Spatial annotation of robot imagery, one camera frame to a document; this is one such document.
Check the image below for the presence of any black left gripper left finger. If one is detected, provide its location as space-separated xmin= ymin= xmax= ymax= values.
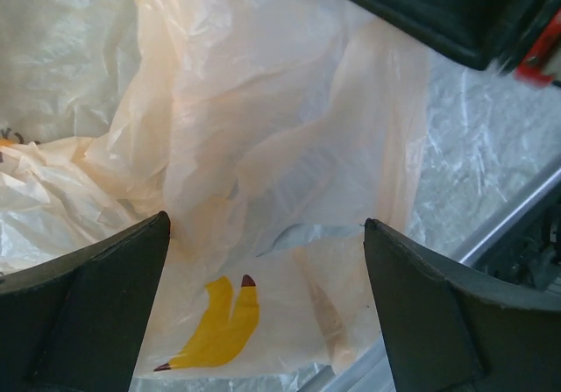
xmin=1 ymin=212 xmax=170 ymax=391

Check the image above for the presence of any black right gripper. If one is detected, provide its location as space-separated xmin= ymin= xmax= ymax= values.
xmin=350 ymin=0 xmax=560 ymax=70

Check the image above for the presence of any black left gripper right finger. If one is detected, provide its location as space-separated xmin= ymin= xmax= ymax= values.
xmin=364 ymin=219 xmax=560 ymax=391

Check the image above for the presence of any orange translucent plastic bag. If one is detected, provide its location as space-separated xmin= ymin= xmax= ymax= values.
xmin=1 ymin=0 xmax=429 ymax=378

